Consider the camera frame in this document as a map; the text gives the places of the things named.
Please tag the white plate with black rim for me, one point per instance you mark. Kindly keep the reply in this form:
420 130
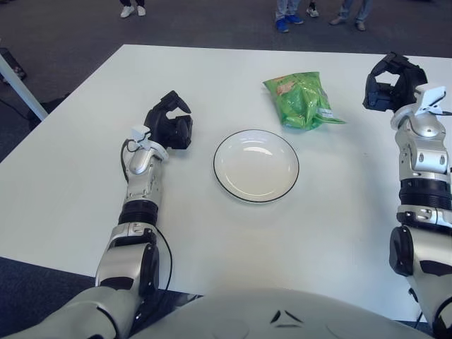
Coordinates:
256 166

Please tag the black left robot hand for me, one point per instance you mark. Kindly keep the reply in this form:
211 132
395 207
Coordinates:
162 123

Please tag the black box on floor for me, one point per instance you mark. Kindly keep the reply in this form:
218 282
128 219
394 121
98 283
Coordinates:
16 69

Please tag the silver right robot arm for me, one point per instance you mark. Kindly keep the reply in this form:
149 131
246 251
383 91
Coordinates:
427 169

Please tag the white desk leg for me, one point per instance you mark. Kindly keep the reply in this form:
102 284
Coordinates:
24 92

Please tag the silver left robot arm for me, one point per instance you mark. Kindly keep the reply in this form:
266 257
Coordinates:
141 183

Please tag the person with blue shoes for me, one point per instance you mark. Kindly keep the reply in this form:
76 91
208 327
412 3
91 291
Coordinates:
282 24

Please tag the green snack bag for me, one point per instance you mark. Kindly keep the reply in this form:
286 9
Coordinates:
300 102

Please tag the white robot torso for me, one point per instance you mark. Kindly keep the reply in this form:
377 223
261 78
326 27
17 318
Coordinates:
275 318

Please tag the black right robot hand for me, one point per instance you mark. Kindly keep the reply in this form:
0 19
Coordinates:
406 90

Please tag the person with white shoes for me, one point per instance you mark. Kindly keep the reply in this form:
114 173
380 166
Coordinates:
127 11

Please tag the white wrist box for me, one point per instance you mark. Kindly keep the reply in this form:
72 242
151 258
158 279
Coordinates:
140 134
431 97

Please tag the person with tan shoes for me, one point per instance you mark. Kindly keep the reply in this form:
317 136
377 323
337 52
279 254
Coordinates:
363 10

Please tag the person with black-white sneaker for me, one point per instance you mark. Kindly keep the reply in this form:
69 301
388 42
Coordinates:
312 11

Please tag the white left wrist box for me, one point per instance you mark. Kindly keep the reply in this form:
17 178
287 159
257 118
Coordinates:
140 134

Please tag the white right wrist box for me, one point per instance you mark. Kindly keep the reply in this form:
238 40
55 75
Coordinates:
431 97

